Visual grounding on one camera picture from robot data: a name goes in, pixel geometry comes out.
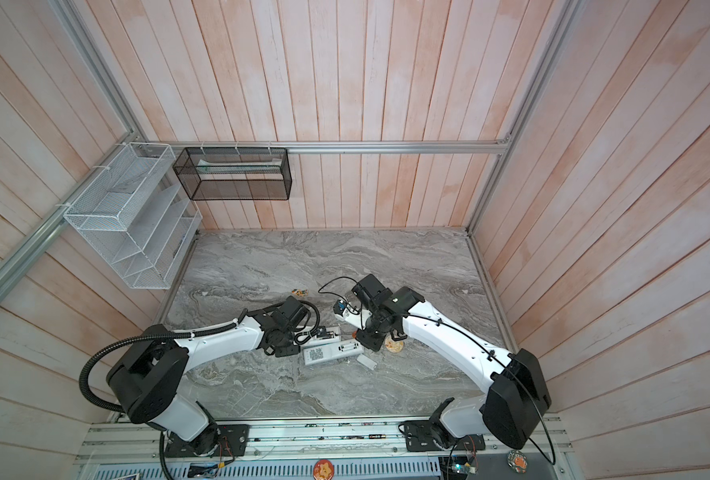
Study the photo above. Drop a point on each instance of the black wire mesh basket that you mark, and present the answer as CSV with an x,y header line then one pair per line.
x,y
234,173

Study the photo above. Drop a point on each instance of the round badge right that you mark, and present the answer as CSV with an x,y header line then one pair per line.
x,y
517,461

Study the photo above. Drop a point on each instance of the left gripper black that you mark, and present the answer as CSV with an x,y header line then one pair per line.
x,y
289,351

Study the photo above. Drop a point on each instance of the white battery cover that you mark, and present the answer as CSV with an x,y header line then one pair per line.
x,y
366,362

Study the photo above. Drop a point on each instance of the white remote control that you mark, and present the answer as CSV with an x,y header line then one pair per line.
x,y
332,351
324,335

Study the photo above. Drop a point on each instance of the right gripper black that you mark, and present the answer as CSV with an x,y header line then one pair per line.
x,y
371,341

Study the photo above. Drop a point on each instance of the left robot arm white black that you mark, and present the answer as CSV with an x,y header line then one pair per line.
x,y
146,380

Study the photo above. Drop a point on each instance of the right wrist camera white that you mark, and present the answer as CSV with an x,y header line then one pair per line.
x,y
347,313

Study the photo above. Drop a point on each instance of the white wire mesh shelf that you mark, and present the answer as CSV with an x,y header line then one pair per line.
x,y
137,220

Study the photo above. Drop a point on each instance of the aluminium front rail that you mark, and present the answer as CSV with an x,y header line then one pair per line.
x,y
267,440

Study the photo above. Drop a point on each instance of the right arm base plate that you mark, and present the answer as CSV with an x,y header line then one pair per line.
x,y
427,436

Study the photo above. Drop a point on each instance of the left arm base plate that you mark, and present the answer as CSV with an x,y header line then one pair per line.
x,y
228,440

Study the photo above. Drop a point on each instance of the round wooden coaster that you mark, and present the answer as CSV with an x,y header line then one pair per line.
x,y
393,346

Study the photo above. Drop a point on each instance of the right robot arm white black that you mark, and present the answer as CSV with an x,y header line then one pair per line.
x,y
514,395

